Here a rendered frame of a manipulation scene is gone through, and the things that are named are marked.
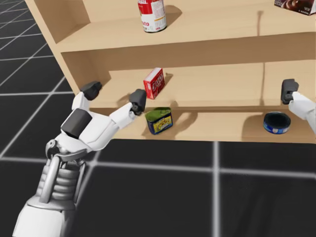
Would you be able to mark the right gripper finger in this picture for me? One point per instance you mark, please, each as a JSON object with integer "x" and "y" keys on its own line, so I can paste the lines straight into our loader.
{"x": 292, "y": 95}

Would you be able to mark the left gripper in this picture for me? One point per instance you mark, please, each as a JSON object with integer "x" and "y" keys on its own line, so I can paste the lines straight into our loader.
{"x": 86, "y": 128}

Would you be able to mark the blue flat can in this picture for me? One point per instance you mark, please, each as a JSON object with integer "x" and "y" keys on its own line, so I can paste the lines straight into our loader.
{"x": 277, "y": 122}

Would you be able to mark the green and blue rectangular can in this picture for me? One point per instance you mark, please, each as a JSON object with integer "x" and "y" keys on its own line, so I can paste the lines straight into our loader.
{"x": 159, "y": 121}

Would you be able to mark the pale wooden shelf unit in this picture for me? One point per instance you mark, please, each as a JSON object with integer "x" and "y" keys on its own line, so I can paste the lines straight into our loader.
{"x": 187, "y": 66}

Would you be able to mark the red and white can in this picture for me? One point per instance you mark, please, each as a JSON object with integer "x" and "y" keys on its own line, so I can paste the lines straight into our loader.
{"x": 152, "y": 14}

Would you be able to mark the red and white carton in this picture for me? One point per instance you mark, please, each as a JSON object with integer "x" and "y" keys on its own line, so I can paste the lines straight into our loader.
{"x": 154, "y": 84}

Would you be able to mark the brown and white carton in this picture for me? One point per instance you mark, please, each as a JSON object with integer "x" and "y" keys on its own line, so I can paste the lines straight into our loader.
{"x": 296, "y": 6}

